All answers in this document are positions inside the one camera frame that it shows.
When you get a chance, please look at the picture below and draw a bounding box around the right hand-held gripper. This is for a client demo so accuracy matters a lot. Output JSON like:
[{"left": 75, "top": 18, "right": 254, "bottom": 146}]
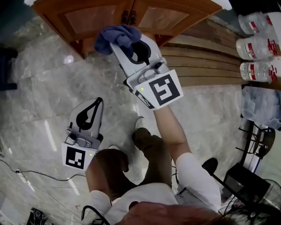
[{"left": 109, "top": 34, "right": 184, "bottom": 110}]

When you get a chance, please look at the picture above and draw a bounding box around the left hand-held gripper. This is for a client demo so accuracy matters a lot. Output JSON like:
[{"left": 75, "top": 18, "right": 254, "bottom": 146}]
[{"left": 61, "top": 97, "right": 104, "bottom": 172}]

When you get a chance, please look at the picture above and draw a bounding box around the blue cloth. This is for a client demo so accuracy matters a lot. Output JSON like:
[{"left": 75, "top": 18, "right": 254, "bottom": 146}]
[{"left": 94, "top": 24, "right": 142, "bottom": 57}]

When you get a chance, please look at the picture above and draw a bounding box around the wooden cabinet door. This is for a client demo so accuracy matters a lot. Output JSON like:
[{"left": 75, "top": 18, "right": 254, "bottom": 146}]
[
  {"left": 38, "top": 0, "right": 132, "bottom": 42},
  {"left": 131, "top": 0, "right": 213, "bottom": 37}
]

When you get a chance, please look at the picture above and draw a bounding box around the person's left forearm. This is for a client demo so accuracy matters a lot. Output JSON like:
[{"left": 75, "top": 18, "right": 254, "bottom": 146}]
[{"left": 84, "top": 151, "right": 110, "bottom": 198}]

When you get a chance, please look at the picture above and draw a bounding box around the person's right forearm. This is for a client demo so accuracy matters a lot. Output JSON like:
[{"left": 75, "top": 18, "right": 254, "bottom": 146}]
[{"left": 152, "top": 105, "right": 189, "bottom": 162}]

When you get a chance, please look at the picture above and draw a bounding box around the wooden vanity cabinet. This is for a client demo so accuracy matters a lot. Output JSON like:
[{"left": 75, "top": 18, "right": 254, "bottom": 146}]
[{"left": 32, "top": 0, "right": 223, "bottom": 60}]

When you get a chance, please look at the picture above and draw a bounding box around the person's right white shoe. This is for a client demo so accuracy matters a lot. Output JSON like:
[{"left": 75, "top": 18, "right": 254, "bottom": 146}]
[{"left": 131, "top": 116, "right": 145, "bottom": 132}]

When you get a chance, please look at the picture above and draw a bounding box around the person's left leg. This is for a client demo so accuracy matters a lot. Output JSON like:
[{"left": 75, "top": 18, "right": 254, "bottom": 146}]
[{"left": 94, "top": 149, "right": 141, "bottom": 200}]

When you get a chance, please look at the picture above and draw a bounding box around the person's leg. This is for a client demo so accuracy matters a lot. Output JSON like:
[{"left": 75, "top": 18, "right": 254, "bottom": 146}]
[
  {"left": 94, "top": 149, "right": 141, "bottom": 200},
  {"left": 131, "top": 127, "right": 176, "bottom": 189}
]

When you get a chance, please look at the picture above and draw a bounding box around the wooden slatted platform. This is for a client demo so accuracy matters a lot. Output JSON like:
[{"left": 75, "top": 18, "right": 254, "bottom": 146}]
[{"left": 158, "top": 18, "right": 249, "bottom": 87}]

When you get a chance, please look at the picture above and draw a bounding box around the person's right leg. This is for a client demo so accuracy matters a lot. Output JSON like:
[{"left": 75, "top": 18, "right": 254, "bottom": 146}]
[{"left": 131, "top": 127, "right": 176, "bottom": 189}]

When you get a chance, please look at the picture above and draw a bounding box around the clear water jug red cap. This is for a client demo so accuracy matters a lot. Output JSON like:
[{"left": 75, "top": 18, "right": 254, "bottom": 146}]
[
  {"left": 235, "top": 36, "right": 279, "bottom": 61},
  {"left": 238, "top": 11, "right": 274, "bottom": 36},
  {"left": 239, "top": 61, "right": 280, "bottom": 83}
]

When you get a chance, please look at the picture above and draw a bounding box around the black bag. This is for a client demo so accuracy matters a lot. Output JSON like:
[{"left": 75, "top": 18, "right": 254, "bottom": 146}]
[{"left": 26, "top": 207, "right": 48, "bottom": 225}]

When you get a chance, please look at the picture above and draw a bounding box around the person's white shirt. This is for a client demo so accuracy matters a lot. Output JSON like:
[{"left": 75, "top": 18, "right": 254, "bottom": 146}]
[{"left": 87, "top": 152, "right": 222, "bottom": 225}]

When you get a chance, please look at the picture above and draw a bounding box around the black floor fan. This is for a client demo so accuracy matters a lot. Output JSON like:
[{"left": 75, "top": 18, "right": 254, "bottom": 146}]
[{"left": 202, "top": 157, "right": 281, "bottom": 220}]

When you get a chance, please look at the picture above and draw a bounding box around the black metal chair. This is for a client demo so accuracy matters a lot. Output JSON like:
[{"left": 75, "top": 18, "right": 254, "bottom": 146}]
[{"left": 236, "top": 120, "right": 276, "bottom": 167}]

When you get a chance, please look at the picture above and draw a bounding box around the black metal box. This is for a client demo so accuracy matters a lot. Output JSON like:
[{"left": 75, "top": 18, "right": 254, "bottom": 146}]
[{"left": 223, "top": 163, "right": 271, "bottom": 204}]

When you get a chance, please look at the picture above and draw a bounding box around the black floor cable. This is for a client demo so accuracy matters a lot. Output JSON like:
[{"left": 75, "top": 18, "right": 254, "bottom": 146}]
[{"left": 0, "top": 159, "right": 86, "bottom": 182}]

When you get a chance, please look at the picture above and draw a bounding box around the thick black cable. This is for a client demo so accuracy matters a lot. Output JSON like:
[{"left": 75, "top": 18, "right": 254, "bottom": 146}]
[{"left": 81, "top": 205, "right": 110, "bottom": 225}]

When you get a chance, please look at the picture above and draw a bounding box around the white table black frame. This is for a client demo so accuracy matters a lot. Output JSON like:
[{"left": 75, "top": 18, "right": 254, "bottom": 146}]
[{"left": 0, "top": 47, "right": 18, "bottom": 91}]

